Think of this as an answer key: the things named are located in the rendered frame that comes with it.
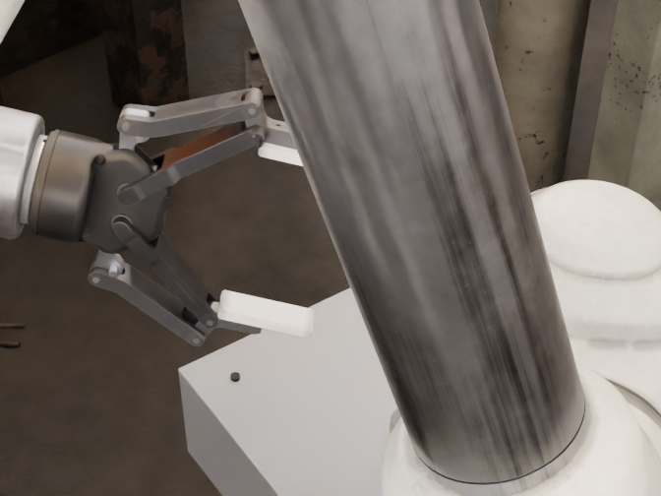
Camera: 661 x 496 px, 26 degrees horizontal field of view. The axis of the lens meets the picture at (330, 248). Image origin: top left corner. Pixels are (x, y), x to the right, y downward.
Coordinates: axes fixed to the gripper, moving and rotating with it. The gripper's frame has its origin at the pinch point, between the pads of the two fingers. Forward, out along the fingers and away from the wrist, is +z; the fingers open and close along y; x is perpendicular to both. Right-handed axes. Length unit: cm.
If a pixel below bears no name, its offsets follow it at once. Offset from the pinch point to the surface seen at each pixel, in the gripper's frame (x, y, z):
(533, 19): -84, 9, 28
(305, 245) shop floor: -80, 47, 7
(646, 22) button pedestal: -74, 3, 39
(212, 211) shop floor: -86, 48, -6
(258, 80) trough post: -113, 40, -3
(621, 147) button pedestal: -79, 22, 43
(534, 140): -88, 28, 34
